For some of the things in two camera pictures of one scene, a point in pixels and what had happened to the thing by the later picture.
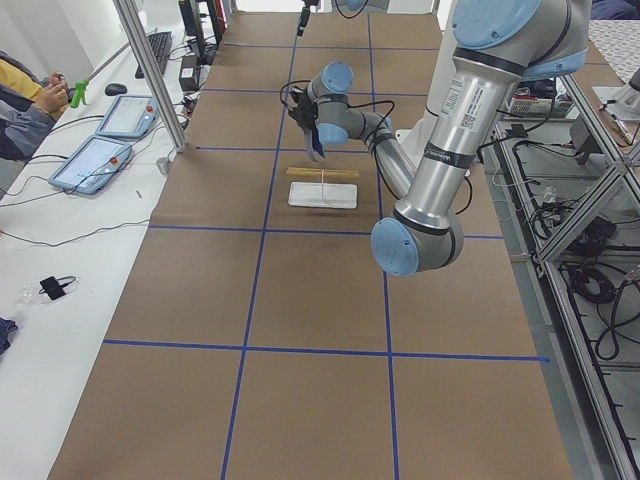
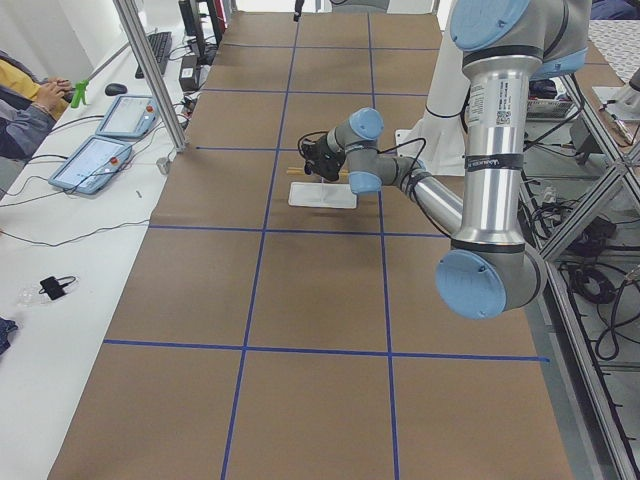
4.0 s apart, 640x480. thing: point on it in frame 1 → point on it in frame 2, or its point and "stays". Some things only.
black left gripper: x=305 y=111 → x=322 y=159
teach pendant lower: x=89 y=164 stays
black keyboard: x=159 y=45 stays
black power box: x=189 y=73 stays
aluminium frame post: x=133 y=23 stays
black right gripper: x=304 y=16 → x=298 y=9
